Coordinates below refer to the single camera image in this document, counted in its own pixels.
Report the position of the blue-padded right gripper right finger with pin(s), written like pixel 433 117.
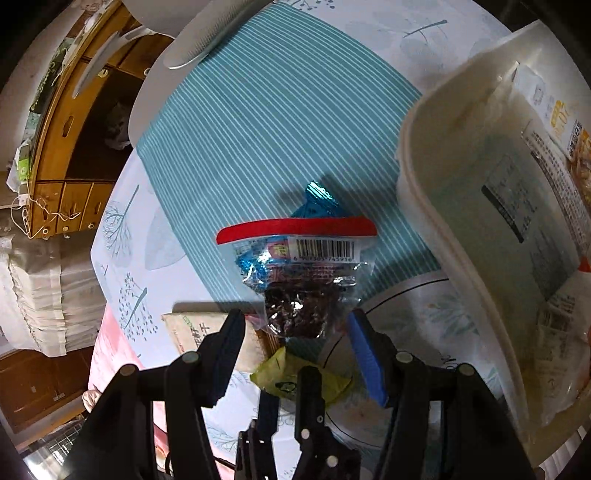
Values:
pixel 375 354

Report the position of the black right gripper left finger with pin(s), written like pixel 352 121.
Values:
pixel 218 353

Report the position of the red-striped clear dark snack bag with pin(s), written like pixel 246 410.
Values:
pixel 303 273

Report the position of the large clear yellow-cake snack bag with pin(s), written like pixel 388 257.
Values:
pixel 526 226

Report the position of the beige barcode snack packet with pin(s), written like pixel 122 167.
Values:
pixel 188 329

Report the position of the yellow green snack packet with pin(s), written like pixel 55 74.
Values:
pixel 278 376

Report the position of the pink bed cover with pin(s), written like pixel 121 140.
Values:
pixel 111 351

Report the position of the lace covered cabinet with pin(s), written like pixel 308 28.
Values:
pixel 51 300

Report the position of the white plastic storage bin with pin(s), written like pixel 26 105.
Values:
pixel 544 369

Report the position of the wooden desk with drawers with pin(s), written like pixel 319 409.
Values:
pixel 81 143

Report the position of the teal striped patterned tablecloth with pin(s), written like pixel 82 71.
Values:
pixel 306 91

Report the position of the white orange oat bar packet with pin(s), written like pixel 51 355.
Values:
pixel 558 117

